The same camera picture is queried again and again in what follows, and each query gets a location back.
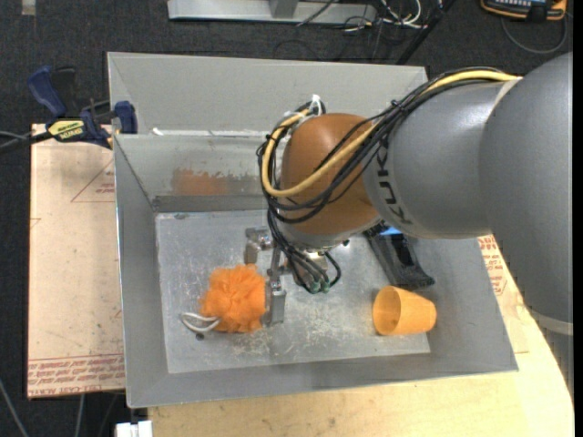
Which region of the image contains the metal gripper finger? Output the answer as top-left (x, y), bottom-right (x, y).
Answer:
top-left (263, 279), bottom-right (288, 328)
top-left (243, 227), bottom-right (273, 265)

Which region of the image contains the orange mesh bath sponge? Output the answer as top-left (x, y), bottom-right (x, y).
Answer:
top-left (180, 263), bottom-right (269, 336)

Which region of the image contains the black and blue flat object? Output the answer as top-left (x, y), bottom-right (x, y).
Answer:
top-left (363, 227), bottom-right (436, 290)

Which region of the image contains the orange plastic cup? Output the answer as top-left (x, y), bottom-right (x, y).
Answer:
top-left (372, 285), bottom-right (438, 337)

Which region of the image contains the grey metal bin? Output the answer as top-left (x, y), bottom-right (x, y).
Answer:
top-left (107, 51), bottom-right (519, 409)

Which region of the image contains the brown cardboard board, red print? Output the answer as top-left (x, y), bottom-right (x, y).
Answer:
top-left (26, 123), bottom-right (510, 400)

